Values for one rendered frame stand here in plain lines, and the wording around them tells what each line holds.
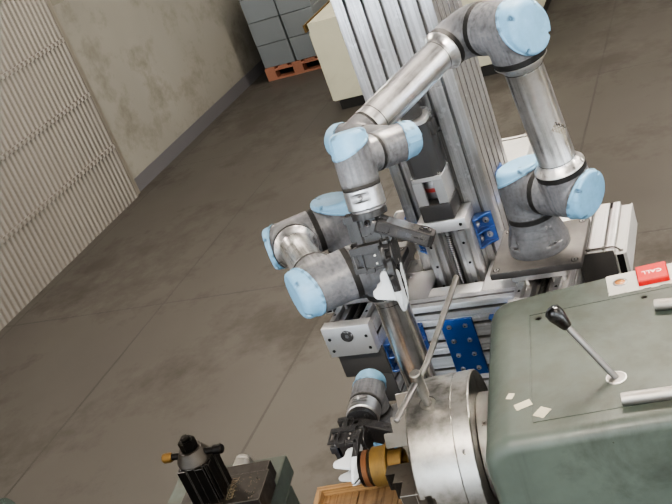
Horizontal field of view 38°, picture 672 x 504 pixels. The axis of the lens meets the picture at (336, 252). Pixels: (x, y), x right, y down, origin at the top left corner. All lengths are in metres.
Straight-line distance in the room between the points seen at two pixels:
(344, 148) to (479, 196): 0.84
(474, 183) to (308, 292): 0.68
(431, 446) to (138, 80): 6.91
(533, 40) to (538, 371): 0.68
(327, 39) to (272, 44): 1.91
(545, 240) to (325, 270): 0.58
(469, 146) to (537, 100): 0.41
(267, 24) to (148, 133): 1.99
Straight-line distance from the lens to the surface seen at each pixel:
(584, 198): 2.23
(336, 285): 2.07
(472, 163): 2.52
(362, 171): 1.80
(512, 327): 1.98
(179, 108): 8.91
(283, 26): 9.75
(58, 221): 7.28
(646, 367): 1.78
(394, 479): 1.95
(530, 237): 2.37
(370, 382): 2.23
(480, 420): 1.88
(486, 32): 2.08
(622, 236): 2.59
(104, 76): 8.13
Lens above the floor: 2.29
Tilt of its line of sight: 24 degrees down
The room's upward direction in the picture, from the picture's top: 21 degrees counter-clockwise
